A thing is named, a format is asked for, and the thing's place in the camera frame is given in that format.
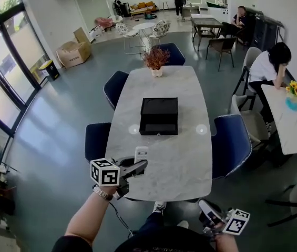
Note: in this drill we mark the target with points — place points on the black storage box with drawer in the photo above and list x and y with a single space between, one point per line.
159 115

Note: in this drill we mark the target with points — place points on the silver wristwatch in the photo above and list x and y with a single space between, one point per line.
102 193

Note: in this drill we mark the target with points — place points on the person's left forearm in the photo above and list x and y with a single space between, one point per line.
87 218

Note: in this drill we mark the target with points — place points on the black cabinet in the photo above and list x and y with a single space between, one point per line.
267 33

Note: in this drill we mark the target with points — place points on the black and yellow bin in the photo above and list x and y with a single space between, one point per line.
49 69

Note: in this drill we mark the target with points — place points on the yellow flower bunch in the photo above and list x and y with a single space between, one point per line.
294 88

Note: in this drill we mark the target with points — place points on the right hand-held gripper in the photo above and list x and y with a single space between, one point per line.
236 222

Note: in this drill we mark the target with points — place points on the blue upholstered chair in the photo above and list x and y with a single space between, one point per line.
231 146
97 140
173 52
115 88

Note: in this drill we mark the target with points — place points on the small cardboard box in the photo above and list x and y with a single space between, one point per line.
81 34

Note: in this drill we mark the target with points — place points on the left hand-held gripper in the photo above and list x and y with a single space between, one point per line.
104 172

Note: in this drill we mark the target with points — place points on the orange sofa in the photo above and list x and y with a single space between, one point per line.
143 7

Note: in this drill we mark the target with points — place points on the white marble side table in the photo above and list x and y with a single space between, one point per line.
292 130

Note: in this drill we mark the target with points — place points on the person's dark trouser leg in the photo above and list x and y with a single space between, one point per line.
152 223

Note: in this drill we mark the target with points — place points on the person's white shoe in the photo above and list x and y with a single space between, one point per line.
159 207
183 224

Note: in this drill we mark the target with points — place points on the white round table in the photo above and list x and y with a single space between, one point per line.
143 26

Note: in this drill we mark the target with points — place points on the white remote control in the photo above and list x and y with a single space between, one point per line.
141 154

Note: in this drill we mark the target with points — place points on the orange potted plant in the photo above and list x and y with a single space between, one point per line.
156 60

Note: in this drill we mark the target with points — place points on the dark wooden table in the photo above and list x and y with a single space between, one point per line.
206 22

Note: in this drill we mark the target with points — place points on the dark wicker chair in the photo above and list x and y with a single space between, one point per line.
221 47

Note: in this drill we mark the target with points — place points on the person's black shirt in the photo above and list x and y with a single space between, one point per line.
161 240

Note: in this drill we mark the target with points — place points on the person's right forearm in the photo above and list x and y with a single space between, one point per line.
226 243

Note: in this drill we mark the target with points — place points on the black window frame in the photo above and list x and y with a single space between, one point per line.
5 69

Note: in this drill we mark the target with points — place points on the blue dish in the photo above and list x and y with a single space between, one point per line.
292 104

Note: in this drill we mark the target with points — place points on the large cardboard box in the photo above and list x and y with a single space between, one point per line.
73 54

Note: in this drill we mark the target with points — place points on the patterned white chair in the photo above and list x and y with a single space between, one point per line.
161 27
123 29

